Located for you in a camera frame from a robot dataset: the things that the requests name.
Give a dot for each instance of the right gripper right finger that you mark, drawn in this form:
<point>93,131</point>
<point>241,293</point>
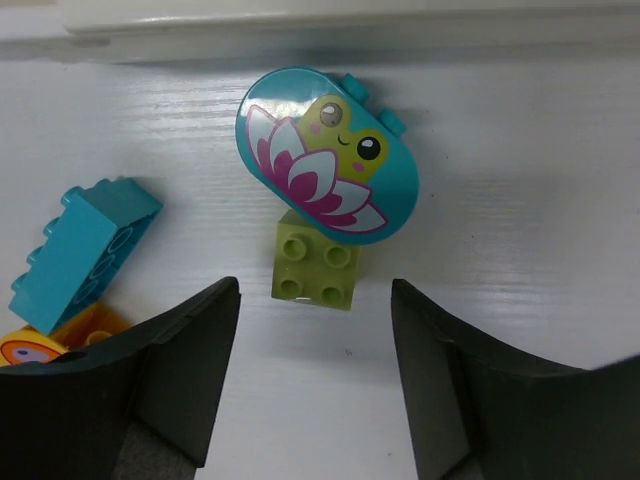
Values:
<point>473,400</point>

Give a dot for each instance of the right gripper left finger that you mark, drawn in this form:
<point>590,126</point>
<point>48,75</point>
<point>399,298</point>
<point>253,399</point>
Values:
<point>69,419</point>

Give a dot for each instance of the lime green lego brick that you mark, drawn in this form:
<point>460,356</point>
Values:
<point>309,267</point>

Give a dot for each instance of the orange butterfly lego brick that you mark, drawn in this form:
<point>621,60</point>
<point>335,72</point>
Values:
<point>94,324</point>

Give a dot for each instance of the teal long lego brick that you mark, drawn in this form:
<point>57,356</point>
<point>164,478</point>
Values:
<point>85,247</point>

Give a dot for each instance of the teal frog lego brick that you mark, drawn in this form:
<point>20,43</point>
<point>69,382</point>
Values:
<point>311,140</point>

